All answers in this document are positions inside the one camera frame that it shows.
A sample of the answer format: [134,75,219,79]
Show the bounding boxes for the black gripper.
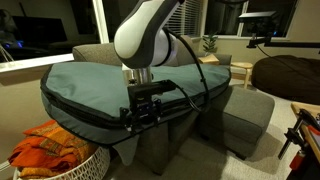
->
[118,95,165,135]

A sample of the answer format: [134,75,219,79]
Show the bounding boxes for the large teal zippered bag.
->
[39,61,232,167]

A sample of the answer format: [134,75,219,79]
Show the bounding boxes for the light wooden box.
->
[198,54,221,66]

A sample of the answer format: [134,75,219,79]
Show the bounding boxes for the small green potted plant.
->
[202,33,219,57]

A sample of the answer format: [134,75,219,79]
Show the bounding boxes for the grey fabric sofa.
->
[72,34,276,176]

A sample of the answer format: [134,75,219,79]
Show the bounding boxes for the white basket with orange cloth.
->
[8,119,100,179]

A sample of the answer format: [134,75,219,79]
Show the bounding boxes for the white window blind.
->
[165,0,200,38]

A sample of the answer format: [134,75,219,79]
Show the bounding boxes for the round wooden stool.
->
[230,61,254,90]

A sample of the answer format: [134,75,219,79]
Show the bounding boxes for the black flat screen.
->
[12,15,69,49]

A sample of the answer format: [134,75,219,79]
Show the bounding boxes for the dark brown beanbag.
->
[250,54,320,106]

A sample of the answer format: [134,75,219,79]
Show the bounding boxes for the black bar clamp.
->
[278,109,320,161]

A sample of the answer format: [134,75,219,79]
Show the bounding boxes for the wooden workbench top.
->
[290,101,320,164]

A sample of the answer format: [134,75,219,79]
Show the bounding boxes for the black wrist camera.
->
[127,79,178,100]

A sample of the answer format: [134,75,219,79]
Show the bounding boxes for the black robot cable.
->
[162,27,212,113]

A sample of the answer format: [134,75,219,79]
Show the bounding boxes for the red clamp handle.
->
[289,149,307,172]

